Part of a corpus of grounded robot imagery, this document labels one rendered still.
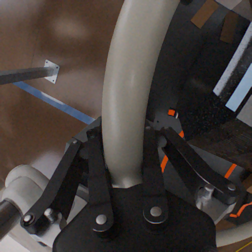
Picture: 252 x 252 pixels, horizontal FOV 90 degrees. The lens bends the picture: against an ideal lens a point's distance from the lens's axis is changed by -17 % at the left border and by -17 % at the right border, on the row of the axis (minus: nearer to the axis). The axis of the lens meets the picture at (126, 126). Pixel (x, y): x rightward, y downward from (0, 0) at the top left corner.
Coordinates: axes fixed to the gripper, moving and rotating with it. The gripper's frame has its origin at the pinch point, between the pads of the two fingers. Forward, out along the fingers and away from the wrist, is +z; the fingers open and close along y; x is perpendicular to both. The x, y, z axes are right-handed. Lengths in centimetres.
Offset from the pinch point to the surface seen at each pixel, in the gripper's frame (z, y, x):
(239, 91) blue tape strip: 20.7, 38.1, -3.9
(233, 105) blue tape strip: 20.2, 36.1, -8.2
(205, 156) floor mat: 88, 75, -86
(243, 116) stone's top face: 17.2, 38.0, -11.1
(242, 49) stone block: 25, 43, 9
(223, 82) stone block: 26.7, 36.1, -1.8
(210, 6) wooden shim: 97, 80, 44
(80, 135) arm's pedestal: 54, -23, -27
